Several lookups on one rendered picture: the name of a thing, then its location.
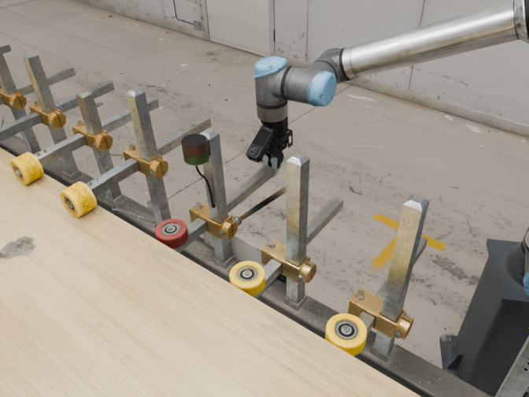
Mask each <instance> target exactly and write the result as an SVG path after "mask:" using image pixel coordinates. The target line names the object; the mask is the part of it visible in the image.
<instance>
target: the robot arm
mask: <svg viewBox="0 0 529 397"><path fill-rule="evenodd" d="M519 39H520V40H523V41H524V42H525V43H528V44H529V0H513V1H511V2H506V3H502V4H500V5H496V6H491V7H489V8H485V9H481V10H478V11H475V12H472V13H467V14H464V15H461V16H458V17H453V18H450V19H447V20H442V21H439V22H436V23H433V24H428V25H425V26H422V27H419V28H414V29H411V30H408V31H405V32H400V33H397V34H394V35H389V36H386V37H383V38H380V39H375V40H372V41H369V42H366V43H362V44H358V45H356V46H347V47H344V48H338V47H334V48H331V49H328V50H325V51H324V52H323V53H322V54H321V55H320V56H319V57H318V58H317V59H316V60H315V61H314V62H313V63H312V64H311V65H310V66H308V67H307V68H306V69H304V68H299V67H294V66H289V65H287V60H286V58H282V57H279V56H272V57H267V58H262V59H261V60H259V61H257V62H256V64H255V66H254V75H253V77H254V80H255V91H256V102H257V117H258V118H259V119H260V120H261V123H262V126H261V128H260V130H259V131H258V133H257V135H256V136H255V138H254V140H253V142H252V143H251V145H250V147H249V149H248V150H247V152H246V156H247V157H248V158H249V159H250V160H252V161H255V162H260V161H261V162H262V163H263V165H264V166H266V165H267V166H270V167H272V168H274V176H276V175H277V174H278V172H279V170H280V168H281V167H282V166H283V164H284V163H285V161H286V158H285V157H284V154H283V150H284V149H285V148H287V145H288V148H289V147H291V146H292V145H293V130H290V129H288V101H287V100H289V101H293V102H300V103H305V104H309V105H311V106H322V107H324V106H327V105H328V104H329V103H330V102H331V100H332V99H333V97H334V95H335V90H336V84H337V83H341V82H345V81H349V80H354V79H356V78H358V77H362V76H368V75H371V74H375V73H378V72H385V71H388V70H391V69H398V68H401V67H405V66H409V65H415V64H418V63H422V62H425V61H431V60H435V59H439V58H444V57H449V56H452V55H455V54H462V53H465V52H469V51H472V50H478V49H482V48H485V47H489V46H495V45H498V44H502V43H508V42H512V41H515V40H519ZM288 131H289V132H288ZM287 132H288V133H287ZM290 136H291V143H289V137H290ZM505 267H506V269H507V271H508V273H509V275H510V276H511V278H513V279H514V281H515V282H517V283H518V284H519V285H521V286H522V287H524V290H525V292H526V293H527V295H528V296H529V227H528V229H527V231H526V234H525V236H524V238H523V241H522V242H521V243H520V244H519V245H517V246H516V247H515V248H513V249H512V250H511V251H510V252H509V254H508V256H507V258H506V260H505Z"/></svg>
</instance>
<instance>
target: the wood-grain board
mask: <svg viewBox="0 0 529 397"><path fill-rule="evenodd" d="M14 158H16V157H15V156H14V155H12V154H11V153H9V152H7V151H6V150H3V149H2V148H1V147H0V250H1V249H2V248H3V247H4V246H5V245H6V244H7V243H11V242H14V241H15V240H16V239H19V237H21V236H28V237H31V238H34V239H33V240H32V241H31V243H32V244H34V245H36V248H34V250H33V251H32V253H30V254H26V255H21V254H18V255H15V256H14V257H13V258H4V257H3V258H0V397H421V396H419V395H418V394H416V393H415V392H413V391H411V390H409V389H408V388H406V387H404V386H402V385H401V384H399V383H398V382H396V381H394V380H392V379H390V378H389V377H387V376H385V375H384V374H382V373H381V372H379V371H377V370H376V369H373V368H372V367H371V366H369V365H367V364H365V363H363V362H362V361H360V360H359V359H357V358H355V357H354V356H352V355H351V354H348V353H346V352H345V351H343V350H342V349H340V348H338V347H336V346H335V345H334V344H332V343H329V342H328V341H326V340H325V339H323V338H321V337H320V336H318V335H317V334H315V333H313V332H311V331H309V330H308V329H307V328H304V327H303V326H301V325H300V324H298V323H296V322H295V321H292V320H291V319H290V318H288V317H286V316H284V315H282V314H281V313H279V312H278V311H276V310H274V309H273V308H271V307H269V306H267V305H265V304H264V303H262V302H261V301H259V300H257V299H255V298H254V297H252V296H251V295H248V294H247V293H245V292H244V291H242V290H240V289H239V288H237V287H235V286H234V285H232V284H230V283H228V282H227V281H226V280H223V279H222V278H220V277H218V276H217V275H215V274H213V273H211V272H210V271H209V270H207V269H205V268H203V267H201V266H200V265H198V264H196V263H195V262H193V261H191V260H190V259H188V258H186V257H184V256H183V255H181V254H179V253H178V252H176V251H174V250H173V249H171V248H170V247H167V246H166V245H164V244H163V243H161V242H159V241H157V240H156V239H154V238H153V237H151V236H149V235H147V234H146V233H144V232H142V231H140V230H139V229H137V228H136V227H134V226H132V225H131V224H129V223H127V222H126V221H123V220H122V219H120V218H119V217H117V216H115V215H114V214H112V213H110V212H109V211H107V210H105V209H103V208H101V207H100V206H98V205H97V206H96V207H95V208H94V209H92V210H90V211H89V212H87V213H85V214H84V215H83V216H81V217H74V216H73V215H72V214H70V212H69V211H68V210H67V209H66V208H65V206H64V204H63V202H62V201H61V197H60V193H61V191H63V190H64V189H66V188H67V187H66V186H65V185H63V184H61V183H59V182H58V181H56V180H55V179H53V178H51V177H49V176H47V175H46V174H45V173H44V175H43V176H42V177H40V178H38V179H37V180H35V181H33V182H31V183H29V184H22V183H21V182H20V181H19V180H18V179H17V177H16V176H15V174H14V173H13V170H12V169H11V167H10V164H9V162H10V161H11V160H12V159H14Z"/></svg>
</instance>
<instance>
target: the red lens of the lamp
mask: <svg viewBox="0 0 529 397"><path fill-rule="evenodd" d="M185 137H186V136H185ZM185 137H184V138H185ZM205 137H206V136H205ZM184 138H183V139H184ZM183 139H182V140H181V145H182V150H183V153H184V154H185V155H188V156H198V155H202V154H204V153H206V152H207V151H208V149H209V144H208V139H207V137H206V141H205V143H204V144H202V145H201V146H199V147H187V146H185V145H183Z"/></svg>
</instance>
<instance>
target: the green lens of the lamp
mask: <svg viewBox="0 0 529 397"><path fill-rule="evenodd" d="M209 158H210V156H209V150H208V151H207V152H206V153H205V154H203V155H201V156H198V157H190V156H187V155H185V154H184V153H183V159H184V161H185V162H186V163H187V164H188V165H202V164H204V163H206V162H207V161H208V160H209Z"/></svg>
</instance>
